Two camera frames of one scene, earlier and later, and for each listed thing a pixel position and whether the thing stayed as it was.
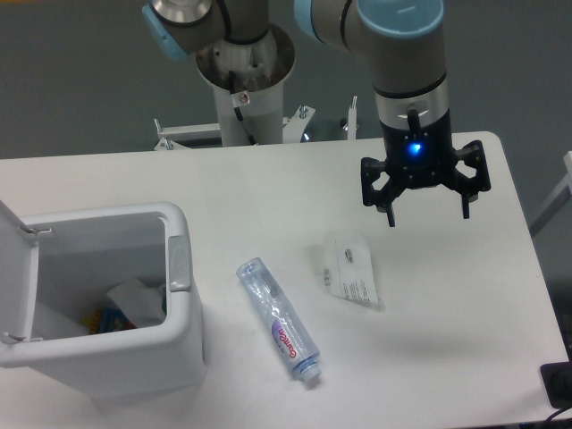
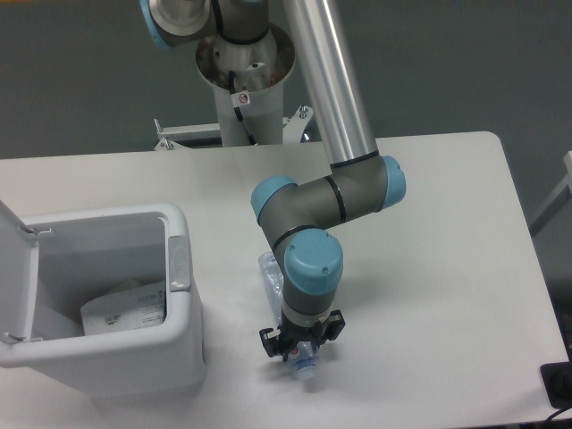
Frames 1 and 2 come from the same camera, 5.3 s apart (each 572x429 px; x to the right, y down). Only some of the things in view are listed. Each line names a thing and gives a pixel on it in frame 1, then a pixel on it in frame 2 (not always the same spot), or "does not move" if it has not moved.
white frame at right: (563, 195) does not move
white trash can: (79, 256) does not move
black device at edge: (557, 379) does not move
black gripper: (419, 155) → (290, 335)
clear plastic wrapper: (343, 267) → (132, 306)
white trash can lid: (19, 276) does not move
